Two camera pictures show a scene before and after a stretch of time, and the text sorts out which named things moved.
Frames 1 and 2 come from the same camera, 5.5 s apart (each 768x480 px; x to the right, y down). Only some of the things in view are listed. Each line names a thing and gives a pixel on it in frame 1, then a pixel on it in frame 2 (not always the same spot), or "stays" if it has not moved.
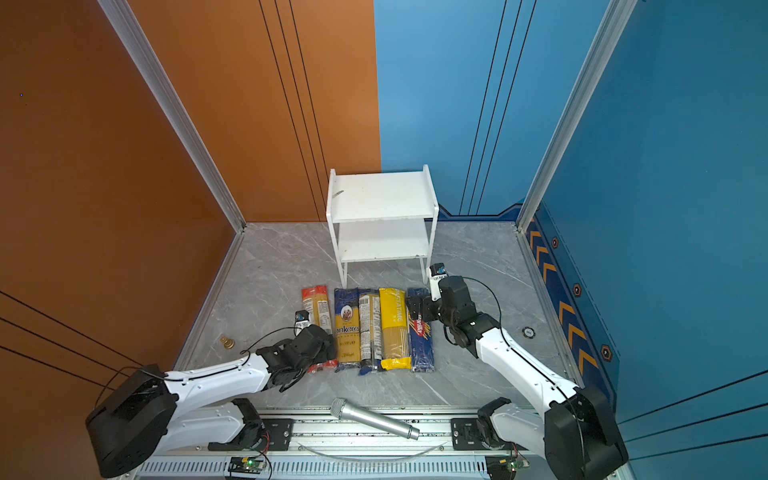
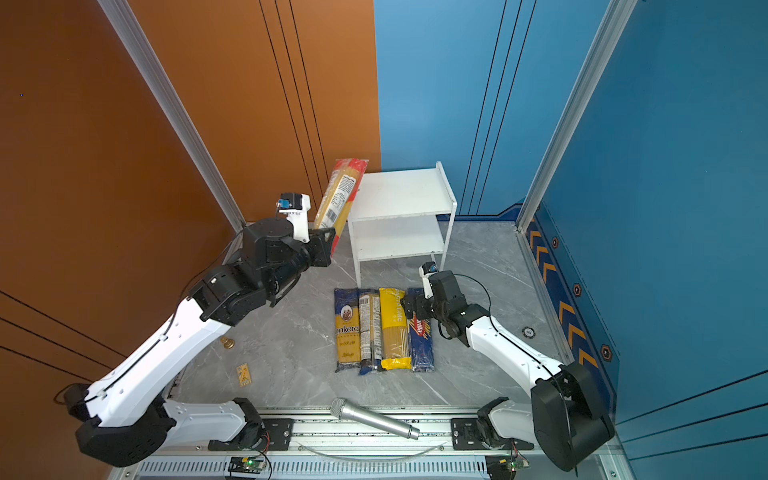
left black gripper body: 304,371 -> 301,258
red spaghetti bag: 315,304 -> 337,195
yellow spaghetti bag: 394,333 stays
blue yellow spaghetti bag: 347,318 stays
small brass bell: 228,343 stays
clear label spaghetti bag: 370,331 stays
